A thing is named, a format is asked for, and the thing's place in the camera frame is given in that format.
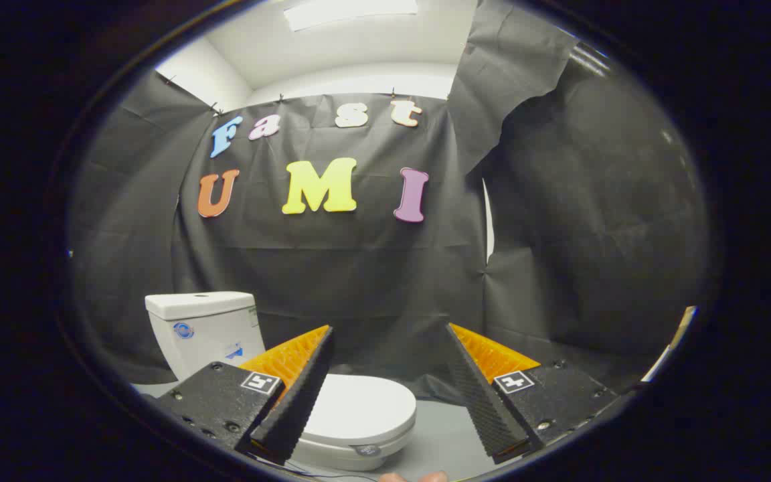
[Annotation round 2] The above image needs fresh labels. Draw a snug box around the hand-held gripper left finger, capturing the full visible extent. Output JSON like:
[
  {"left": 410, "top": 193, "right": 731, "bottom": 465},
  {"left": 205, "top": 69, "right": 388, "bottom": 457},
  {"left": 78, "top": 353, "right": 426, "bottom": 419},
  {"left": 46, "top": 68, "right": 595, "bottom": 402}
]
[{"left": 157, "top": 325, "right": 336, "bottom": 466}]

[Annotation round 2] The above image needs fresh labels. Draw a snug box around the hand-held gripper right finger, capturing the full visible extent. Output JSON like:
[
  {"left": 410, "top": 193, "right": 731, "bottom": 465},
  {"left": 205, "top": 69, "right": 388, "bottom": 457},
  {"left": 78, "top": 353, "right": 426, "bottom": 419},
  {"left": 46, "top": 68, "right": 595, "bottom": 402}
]
[{"left": 444, "top": 323, "right": 620, "bottom": 465}]

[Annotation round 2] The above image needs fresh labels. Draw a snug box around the white toilet lid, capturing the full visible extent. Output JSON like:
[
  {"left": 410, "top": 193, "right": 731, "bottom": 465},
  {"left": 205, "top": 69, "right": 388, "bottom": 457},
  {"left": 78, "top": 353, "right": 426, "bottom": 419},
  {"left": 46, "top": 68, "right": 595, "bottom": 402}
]
[{"left": 302, "top": 374, "right": 418, "bottom": 444}]

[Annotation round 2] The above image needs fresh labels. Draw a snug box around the white toilet seat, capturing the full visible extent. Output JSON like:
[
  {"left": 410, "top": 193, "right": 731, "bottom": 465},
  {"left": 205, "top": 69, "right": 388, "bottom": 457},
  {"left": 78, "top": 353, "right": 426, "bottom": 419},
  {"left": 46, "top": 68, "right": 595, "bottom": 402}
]
[{"left": 298, "top": 423, "right": 417, "bottom": 457}]

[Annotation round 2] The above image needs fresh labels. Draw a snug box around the white toilet bowl and tank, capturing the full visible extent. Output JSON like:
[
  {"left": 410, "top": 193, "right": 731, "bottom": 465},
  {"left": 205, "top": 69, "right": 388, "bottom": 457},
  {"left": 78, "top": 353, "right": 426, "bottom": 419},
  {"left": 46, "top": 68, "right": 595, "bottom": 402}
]
[{"left": 148, "top": 311, "right": 403, "bottom": 473}]

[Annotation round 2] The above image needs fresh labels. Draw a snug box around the white toilet tank cover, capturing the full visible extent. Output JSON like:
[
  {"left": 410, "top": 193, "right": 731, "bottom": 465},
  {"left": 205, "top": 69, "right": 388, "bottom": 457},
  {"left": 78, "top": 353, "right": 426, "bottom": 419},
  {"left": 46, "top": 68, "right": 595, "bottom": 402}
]
[{"left": 145, "top": 292, "right": 257, "bottom": 321}]

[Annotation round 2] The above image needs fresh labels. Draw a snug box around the black backdrop cloth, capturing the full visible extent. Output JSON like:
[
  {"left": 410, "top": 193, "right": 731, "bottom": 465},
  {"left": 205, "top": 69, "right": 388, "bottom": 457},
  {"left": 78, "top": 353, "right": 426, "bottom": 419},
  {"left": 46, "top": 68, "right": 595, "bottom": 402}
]
[{"left": 68, "top": 0, "right": 717, "bottom": 402}]

